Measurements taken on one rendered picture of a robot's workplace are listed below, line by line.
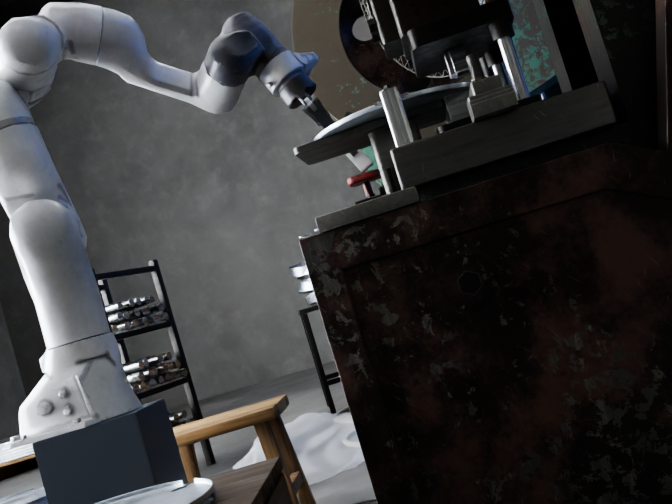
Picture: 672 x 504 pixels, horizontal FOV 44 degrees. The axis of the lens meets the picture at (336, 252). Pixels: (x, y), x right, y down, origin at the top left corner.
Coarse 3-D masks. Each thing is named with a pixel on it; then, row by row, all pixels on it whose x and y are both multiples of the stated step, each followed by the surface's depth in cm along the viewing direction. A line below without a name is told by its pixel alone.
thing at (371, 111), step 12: (456, 84) 124; (468, 84) 126; (408, 96) 121; (420, 96) 122; (432, 96) 124; (444, 96) 127; (372, 108) 122; (408, 108) 128; (348, 120) 124; (360, 120) 126; (372, 120) 129; (324, 132) 128; (336, 132) 130
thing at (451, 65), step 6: (456, 48) 132; (462, 48) 132; (444, 54) 134; (450, 54) 132; (456, 54) 132; (462, 54) 132; (450, 60) 133; (456, 60) 132; (462, 60) 132; (450, 66) 133; (456, 66) 132; (462, 66) 132; (450, 72) 133; (456, 72) 132; (462, 72) 136; (468, 72) 136; (450, 78) 136; (456, 78) 137
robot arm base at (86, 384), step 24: (96, 336) 140; (48, 360) 140; (72, 360) 138; (96, 360) 140; (120, 360) 145; (48, 384) 139; (72, 384) 137; (96, 384) 138; (120, 384) 141; (24, 408) 139; (48, 408) 137; (72, 408) 137; (96, 408) 137; (120, 408) 139; (24, 432) 139; (48, 432) 136
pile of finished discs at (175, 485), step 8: (200, 480) 102; (208, 480) 99; (144, 488) 108; (152, 488) 107; (160, 488) 107; (168, 488) 106; (176, 488) 104; (184, 488) 102; (192, 488) 100; (200, 488) 98; (208, 488) 97; (120, 496) 108; (128, 496) 108; (136, 496) 107; (144, 496) 105; (152, 496) 103; (160, 496) 101; (168, 496) 100; (176, 496) 98; (184, 496) 96; (192, 496) 95; (200, 496) 90; (208, 496) 92
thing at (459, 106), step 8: (448, 96) 127; (456, 96) 127; (464, 96) 127; (448, 104) 127; (456, 104) 127; (464, 104) 127; (448, 112) 128; (456, 112) 127; (464, 112) 127; (448, 120) 135; (456, 120) 127
